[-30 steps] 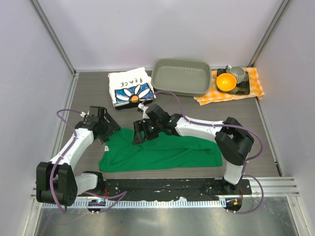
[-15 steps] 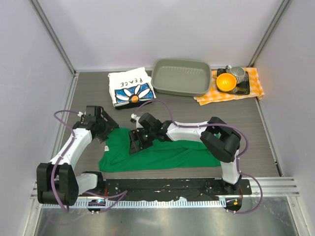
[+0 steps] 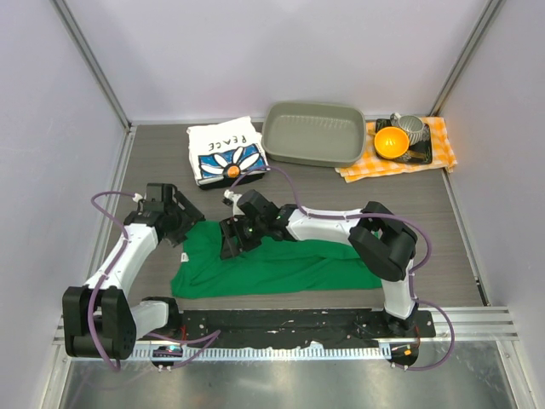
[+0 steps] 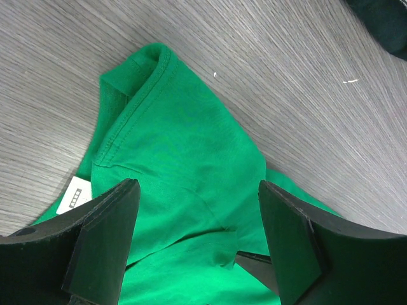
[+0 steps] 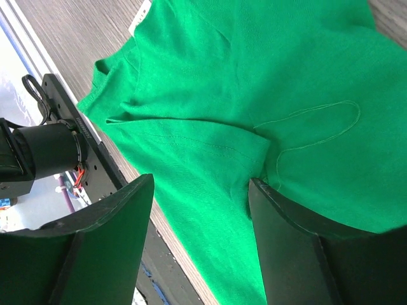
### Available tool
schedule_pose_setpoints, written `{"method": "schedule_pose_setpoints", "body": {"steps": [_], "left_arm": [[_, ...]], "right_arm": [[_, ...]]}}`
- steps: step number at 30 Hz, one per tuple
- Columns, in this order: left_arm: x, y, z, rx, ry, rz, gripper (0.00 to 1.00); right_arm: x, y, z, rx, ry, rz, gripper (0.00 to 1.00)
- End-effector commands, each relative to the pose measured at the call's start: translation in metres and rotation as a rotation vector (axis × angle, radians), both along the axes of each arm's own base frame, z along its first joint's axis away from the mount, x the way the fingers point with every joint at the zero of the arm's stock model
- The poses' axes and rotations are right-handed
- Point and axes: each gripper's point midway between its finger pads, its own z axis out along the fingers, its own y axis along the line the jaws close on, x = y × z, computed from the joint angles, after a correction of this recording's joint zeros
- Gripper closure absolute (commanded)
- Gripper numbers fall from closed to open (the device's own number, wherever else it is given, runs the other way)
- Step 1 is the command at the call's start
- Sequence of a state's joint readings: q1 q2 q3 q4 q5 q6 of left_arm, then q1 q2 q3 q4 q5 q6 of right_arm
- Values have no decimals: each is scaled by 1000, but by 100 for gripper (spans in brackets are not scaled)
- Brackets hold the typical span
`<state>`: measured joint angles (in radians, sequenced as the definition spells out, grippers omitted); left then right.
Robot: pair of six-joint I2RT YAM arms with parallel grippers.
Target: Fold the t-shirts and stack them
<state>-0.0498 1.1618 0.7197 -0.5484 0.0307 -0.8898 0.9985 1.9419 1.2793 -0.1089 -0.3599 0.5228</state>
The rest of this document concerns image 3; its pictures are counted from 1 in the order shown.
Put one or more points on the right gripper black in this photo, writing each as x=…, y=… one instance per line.
x=229, y=229

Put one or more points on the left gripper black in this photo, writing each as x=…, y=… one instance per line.
x=190, y=216

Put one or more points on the green t shirt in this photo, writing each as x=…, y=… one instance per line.
x=271, y=268

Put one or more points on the grey plastic tray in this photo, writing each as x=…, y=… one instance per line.
x=316, y=134

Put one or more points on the orange bowl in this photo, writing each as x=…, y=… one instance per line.
x=391, y=142

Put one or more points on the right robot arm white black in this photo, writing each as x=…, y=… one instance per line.
x=386, y=245

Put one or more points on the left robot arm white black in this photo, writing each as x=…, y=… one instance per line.
x=98, y=320

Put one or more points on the black folded t shirt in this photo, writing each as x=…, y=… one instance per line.
x=228, y=182

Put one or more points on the white folded daisy t shirt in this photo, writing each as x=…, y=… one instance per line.
x=225, y=150

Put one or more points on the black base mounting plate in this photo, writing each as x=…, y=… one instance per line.
x=334, y=328

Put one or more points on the black floral square plate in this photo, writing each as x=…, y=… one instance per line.
x=420, y=153

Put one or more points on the grey striped mug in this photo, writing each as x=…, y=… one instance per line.
x=413, y=126

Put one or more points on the orange checkered cloth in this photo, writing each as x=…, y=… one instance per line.
x=370, y=165

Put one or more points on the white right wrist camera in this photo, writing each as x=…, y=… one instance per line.
x=230, y=198

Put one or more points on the slotted cable duct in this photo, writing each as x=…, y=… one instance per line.
x=315, y=351

